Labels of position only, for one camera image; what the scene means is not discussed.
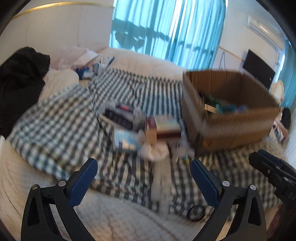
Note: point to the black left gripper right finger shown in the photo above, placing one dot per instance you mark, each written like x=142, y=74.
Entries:
x=249, y=220

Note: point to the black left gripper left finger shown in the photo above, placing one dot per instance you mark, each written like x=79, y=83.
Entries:
x=38, y=222

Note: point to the white plush bunny toy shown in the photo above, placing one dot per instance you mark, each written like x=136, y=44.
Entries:
x=181, y=150

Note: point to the white lace cloth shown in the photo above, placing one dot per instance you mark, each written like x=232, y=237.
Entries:
x=153, y=153

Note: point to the medicine carton box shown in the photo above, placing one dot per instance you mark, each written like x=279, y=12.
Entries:
x=162, y=128

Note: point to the brown cardboard box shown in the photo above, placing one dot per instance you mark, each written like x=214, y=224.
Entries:
x=225, y=109

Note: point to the blue white tissue pack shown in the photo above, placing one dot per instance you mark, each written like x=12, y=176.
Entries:
x=125, y=141

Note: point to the floral wet wipes pack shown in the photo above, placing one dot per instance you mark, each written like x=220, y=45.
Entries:
x=123, y=116

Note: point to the white air conditioner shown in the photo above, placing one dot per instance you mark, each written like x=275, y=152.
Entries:
x=276, y=41

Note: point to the black clothing pile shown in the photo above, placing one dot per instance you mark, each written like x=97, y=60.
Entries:
x=22, y=80

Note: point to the blue white plush toy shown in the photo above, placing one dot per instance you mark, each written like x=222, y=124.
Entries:
x=97, y=67

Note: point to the blue curtain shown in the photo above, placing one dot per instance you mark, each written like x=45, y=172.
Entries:
x=186, y=33

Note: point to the black wall television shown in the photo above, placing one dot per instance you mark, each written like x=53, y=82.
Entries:
x=260, y=70

